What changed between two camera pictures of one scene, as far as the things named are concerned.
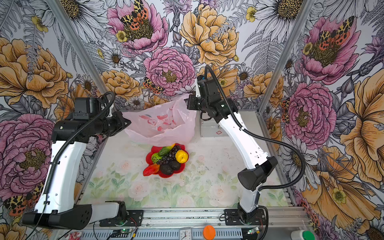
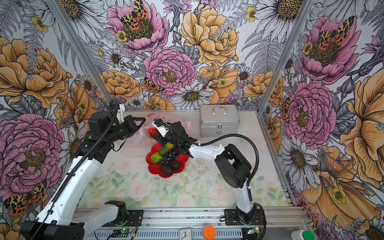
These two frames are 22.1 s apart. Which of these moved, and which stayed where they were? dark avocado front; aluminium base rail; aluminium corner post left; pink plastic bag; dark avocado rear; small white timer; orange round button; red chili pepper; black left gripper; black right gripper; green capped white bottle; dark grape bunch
Moved: black left gripper; red chili pepper; black right gripper; pink plastic bag
Stayed: dark avocado front; small white timer; aluminium base rail; orange round button; dark avocado rear; dark grape bunch; green capped white bottle; aluminium corner post left
